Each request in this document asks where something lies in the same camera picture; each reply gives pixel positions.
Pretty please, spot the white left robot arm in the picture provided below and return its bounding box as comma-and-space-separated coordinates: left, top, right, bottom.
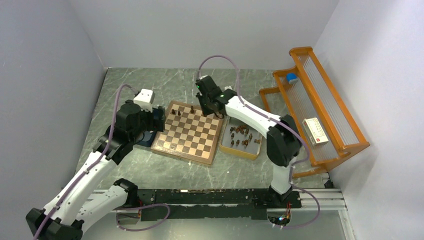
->
25, 100, 166, 240

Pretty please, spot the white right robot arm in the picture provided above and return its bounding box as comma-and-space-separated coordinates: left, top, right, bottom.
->
195, 75, 302, 207

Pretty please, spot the wooden chess board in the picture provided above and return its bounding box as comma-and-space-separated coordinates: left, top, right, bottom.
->
150, 100, 224, 166

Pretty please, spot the dark chess pieces pile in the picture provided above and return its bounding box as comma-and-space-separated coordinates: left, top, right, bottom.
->
229, 124, 262, 148

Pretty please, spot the blue tray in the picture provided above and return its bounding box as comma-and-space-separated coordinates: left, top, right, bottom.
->
136, 131, 157, 148

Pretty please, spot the yellow metal tin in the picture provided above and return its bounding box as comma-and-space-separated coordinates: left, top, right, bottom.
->
219, 116, 264, 160

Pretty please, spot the blue round object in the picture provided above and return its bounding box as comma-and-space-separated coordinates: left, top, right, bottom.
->
286, 72, 299, 84

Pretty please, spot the orange wooden rack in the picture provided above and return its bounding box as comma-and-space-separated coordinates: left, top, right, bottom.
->
259, 46, 370, 178

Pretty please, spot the white small box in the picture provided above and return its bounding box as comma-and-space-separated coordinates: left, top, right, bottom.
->
302, 117, 329, 146

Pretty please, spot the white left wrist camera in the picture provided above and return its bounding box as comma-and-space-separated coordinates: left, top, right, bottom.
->
133, 88, 155, 112

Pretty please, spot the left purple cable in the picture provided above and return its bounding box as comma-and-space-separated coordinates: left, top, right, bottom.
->
33, 83, 171, 240

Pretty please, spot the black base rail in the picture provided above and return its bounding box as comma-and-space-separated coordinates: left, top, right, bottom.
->
134, 188, 302, 221

